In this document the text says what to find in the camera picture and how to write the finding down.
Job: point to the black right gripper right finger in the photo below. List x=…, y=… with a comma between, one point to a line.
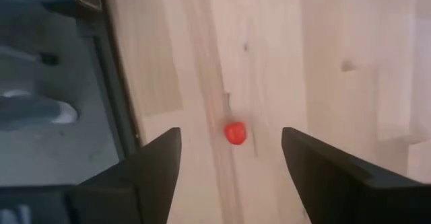
x=330, y=187

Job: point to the black aluminium table frame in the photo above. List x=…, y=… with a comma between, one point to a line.
x=114, y=82

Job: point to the red toy cherry green stem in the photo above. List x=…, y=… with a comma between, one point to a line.
x=235, y=134

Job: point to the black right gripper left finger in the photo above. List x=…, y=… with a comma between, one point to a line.
x=151, y=183

